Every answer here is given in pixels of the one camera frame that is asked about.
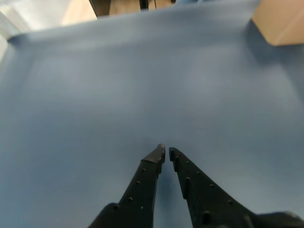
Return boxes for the white metal table frame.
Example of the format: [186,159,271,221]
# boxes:
[0,9,24,41]

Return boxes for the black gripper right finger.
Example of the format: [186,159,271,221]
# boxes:
[169,147,257,228]

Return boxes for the beige open box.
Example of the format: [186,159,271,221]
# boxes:
[251,0,304,47]

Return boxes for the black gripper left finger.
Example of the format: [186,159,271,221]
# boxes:
[87,143,166,228]

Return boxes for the dark blue table mat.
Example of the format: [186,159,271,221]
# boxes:
[0,0,304,228]

